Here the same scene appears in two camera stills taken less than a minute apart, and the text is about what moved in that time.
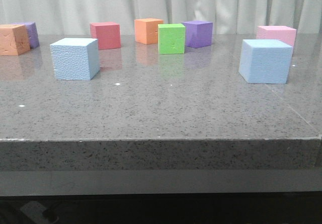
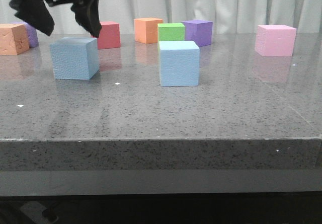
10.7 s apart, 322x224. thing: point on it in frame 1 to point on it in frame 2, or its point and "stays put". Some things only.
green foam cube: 171,39 stays put
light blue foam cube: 265,61 to 179,63
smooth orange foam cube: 146,30 stays put
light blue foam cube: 76,59 stays put
